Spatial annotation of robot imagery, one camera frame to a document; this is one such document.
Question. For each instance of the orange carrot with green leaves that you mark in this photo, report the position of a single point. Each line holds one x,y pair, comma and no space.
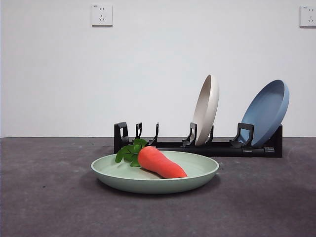
163,164

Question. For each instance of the green plate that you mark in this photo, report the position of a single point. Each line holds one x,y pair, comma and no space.
153,185

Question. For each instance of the beige plate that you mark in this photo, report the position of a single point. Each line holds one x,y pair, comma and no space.
207,111

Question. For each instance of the black plate rack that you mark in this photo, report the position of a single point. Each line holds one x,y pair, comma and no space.
222,150

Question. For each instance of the blue plate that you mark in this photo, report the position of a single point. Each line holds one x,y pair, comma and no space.
267,111

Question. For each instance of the white wall socket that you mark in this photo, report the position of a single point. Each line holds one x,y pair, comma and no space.
101,14
308,16

